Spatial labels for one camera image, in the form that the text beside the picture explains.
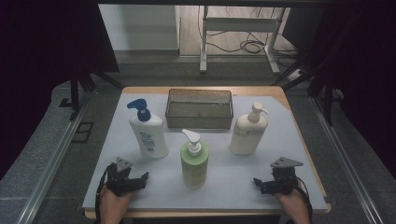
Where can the wooden table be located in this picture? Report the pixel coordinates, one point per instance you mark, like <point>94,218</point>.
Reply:
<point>146,90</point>

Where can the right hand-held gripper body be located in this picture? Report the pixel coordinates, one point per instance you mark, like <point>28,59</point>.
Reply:
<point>283,180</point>

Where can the dark mesh basket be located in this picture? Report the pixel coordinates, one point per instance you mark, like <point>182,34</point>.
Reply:
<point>199,118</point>

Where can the person's right hand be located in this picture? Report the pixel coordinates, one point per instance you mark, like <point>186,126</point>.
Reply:
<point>291,202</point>

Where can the white bottle with blue pump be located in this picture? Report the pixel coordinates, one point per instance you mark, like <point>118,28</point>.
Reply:
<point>151,133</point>

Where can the aluminium floor rail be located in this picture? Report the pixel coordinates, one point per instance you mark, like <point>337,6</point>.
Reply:
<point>53,161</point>
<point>345,161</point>

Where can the white power strip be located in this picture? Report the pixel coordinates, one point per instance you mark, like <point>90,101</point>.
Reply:
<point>295,75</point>

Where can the green pump bottle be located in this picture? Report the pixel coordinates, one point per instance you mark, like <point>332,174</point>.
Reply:
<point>194,168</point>

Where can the light grey table mat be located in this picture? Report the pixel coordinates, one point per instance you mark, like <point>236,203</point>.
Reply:
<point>236,180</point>

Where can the person's left hand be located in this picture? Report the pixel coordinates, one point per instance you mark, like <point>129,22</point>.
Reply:
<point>113,202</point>

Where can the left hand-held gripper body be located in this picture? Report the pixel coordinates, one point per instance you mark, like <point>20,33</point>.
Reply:
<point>120,182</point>

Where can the dark curtain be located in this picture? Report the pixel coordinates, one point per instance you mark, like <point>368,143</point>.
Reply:
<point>37,62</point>
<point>367,77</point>

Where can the black tripod stand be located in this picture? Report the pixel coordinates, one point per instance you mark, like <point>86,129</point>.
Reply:
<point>327,99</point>
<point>74,96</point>

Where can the cream pump bottle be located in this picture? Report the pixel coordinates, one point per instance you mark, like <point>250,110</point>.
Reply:
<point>247,137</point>

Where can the white cabinet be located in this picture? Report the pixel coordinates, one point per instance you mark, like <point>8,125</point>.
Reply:
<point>140,28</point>

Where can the white desk frame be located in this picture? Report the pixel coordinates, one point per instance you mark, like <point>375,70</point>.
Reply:
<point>239,24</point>

